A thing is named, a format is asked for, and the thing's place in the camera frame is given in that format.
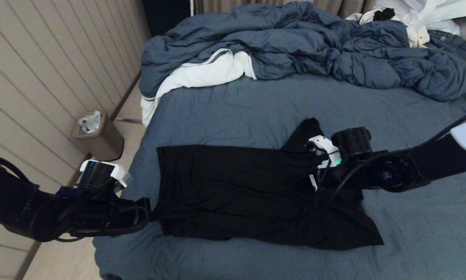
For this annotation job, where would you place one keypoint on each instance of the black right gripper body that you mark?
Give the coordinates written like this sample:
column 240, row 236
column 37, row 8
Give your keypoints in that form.
column 345, row 175

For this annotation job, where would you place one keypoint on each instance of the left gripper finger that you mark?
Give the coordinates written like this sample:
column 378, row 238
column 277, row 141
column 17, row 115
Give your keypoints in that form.
column 153, row 209
column 154, row 217

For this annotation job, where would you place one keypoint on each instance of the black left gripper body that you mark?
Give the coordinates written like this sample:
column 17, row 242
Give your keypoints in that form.
column 100, row 216

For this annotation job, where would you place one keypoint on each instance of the black t-shirt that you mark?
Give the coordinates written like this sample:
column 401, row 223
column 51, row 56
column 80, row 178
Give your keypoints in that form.
column 236, row 194

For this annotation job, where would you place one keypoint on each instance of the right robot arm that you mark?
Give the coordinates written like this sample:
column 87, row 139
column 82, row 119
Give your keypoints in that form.
column 443, row 161

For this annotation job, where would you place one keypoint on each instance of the brown trash bin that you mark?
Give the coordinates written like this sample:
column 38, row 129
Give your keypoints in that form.
column 110, row 142

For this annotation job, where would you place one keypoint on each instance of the bed with blue sheet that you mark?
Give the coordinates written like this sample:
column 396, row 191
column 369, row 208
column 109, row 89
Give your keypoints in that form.
column 236, row 109

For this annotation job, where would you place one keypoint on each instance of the crumpled blue duvet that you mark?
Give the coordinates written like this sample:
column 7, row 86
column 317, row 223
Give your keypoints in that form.
column 295, row 41

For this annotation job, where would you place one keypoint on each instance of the white quilt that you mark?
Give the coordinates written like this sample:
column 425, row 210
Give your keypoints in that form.
column 201, row 73

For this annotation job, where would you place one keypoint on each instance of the cream buttoned shirt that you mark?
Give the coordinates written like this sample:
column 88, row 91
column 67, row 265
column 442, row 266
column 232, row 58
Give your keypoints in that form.
column 417, row 37

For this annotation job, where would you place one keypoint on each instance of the small black garment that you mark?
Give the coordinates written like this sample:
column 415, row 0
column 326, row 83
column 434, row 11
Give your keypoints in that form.
column 384, row 14

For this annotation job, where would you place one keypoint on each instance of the dark blue denim garment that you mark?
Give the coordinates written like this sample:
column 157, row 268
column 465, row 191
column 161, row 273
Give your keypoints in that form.
column 452, row 42

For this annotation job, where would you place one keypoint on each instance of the white crumpled garment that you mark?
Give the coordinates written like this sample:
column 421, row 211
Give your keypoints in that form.
column 431, row 11

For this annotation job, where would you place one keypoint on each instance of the dark cabinet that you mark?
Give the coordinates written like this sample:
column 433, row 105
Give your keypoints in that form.
column 164, row 17

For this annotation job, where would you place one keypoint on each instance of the beige curtain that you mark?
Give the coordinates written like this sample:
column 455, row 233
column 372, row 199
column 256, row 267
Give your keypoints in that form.
column 217, row 6

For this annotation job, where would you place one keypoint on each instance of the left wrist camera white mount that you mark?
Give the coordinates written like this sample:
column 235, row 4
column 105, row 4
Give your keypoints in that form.
column 116, row 171

